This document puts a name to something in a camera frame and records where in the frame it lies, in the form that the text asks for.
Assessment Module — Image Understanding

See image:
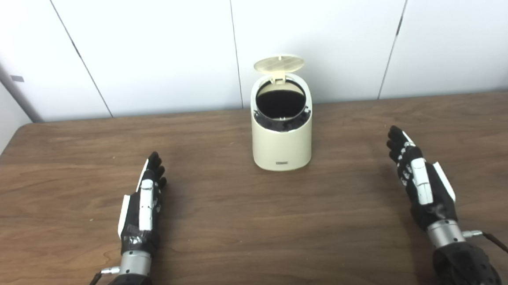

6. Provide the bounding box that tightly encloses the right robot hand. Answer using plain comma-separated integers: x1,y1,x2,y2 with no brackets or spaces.
385,122,459,234

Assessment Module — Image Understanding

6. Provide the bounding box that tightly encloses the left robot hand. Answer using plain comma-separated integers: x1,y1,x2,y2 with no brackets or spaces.
113,151,172,259

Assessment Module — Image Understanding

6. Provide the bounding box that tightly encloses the cream round bin lid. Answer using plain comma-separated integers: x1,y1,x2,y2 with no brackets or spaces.
253,53,306,86

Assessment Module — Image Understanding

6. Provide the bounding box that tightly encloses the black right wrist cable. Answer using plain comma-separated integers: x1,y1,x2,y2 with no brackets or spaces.
462,228,508,285

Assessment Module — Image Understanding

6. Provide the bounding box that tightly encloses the cream-colored bin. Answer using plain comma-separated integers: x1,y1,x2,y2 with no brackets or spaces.
248,71,317,173

